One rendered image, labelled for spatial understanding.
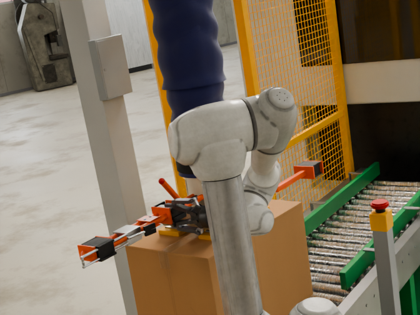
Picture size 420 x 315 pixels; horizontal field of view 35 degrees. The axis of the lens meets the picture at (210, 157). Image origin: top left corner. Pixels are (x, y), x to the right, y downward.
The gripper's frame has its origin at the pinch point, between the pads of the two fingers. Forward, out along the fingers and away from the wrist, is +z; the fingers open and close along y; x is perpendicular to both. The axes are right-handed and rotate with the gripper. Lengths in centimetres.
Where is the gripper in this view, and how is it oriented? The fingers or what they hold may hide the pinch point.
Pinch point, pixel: (166, 213)
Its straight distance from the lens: 235.4
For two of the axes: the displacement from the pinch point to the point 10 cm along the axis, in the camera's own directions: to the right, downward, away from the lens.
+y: 1.7, 9.5, 2.5
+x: 5.6, -3.0, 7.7
